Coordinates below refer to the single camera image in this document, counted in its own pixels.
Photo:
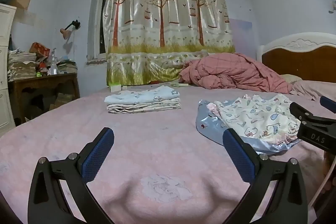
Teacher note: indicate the white framed window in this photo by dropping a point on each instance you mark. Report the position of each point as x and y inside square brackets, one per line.
[103, 3]

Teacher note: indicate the pink wall lamp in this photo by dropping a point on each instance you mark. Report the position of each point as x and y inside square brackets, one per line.
[65, 33]

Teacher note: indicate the lavender wall sheet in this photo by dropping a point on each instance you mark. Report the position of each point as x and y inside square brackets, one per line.
[242, 37]

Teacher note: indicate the tree print curtain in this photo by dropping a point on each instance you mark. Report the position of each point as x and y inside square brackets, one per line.
[162, 16]

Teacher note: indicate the small green toy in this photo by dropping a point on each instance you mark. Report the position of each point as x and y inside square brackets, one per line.
[39, 74]

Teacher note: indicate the light blue satin pants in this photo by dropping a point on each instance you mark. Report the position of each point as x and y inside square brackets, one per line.
[210, 129]

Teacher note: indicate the green comb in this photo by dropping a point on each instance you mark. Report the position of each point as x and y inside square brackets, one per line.
[178, 84]

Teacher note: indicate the white cartoon print pants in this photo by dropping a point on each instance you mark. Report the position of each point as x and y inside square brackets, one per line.
[257, 116]

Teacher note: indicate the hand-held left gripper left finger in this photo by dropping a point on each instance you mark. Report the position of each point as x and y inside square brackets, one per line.
[98, 155]

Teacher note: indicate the white and brown headboard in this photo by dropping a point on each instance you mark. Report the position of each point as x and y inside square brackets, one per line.
[302, 61]

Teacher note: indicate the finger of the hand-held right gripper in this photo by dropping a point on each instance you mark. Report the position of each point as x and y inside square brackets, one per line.
[299, 109]
[329, 103]

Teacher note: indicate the cream pillow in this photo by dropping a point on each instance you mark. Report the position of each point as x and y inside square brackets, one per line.
[291, 79]

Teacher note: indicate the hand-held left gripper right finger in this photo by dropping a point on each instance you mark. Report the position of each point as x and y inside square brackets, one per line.
[239, 158]

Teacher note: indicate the pink bed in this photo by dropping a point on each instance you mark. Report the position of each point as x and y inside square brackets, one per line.
[157, 134]

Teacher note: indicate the person's right hand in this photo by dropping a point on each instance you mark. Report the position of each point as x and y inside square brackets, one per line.
[329, 169]

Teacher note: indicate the pile of books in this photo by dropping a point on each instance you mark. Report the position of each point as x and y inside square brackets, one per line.
[67, 66]

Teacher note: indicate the red box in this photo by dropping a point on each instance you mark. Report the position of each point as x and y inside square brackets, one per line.
[39, 48]

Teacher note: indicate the green and white box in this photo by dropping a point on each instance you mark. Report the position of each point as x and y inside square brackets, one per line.
[116, 88]

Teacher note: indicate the pink plaid quilt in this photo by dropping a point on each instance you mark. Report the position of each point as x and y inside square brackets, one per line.
[231, 71]

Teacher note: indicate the cream folded printed cloth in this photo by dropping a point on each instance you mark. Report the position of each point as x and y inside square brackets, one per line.
[144, 108]

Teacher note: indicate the light blue folded printed cloth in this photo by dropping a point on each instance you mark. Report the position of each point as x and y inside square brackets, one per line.
[141, 94]

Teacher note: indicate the cardboard scraps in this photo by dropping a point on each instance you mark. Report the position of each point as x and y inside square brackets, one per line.
[60, 102]

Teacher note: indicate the clear spray bottle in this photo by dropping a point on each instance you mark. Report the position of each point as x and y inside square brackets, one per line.
[53, 66]

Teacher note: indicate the pink printed pants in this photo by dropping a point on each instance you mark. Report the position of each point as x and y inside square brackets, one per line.
[212, 108]

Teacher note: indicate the cardboard box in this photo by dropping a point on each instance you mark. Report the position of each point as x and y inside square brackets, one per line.
[21, 1]

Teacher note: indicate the stack of papers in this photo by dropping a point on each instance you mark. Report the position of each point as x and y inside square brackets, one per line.
[21, 66]

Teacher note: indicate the dark wooden desk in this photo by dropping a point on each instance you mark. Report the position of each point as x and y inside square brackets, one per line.
[39, 81]

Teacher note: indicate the white cabinet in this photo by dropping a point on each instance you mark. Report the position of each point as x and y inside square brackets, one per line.
[5, 56]

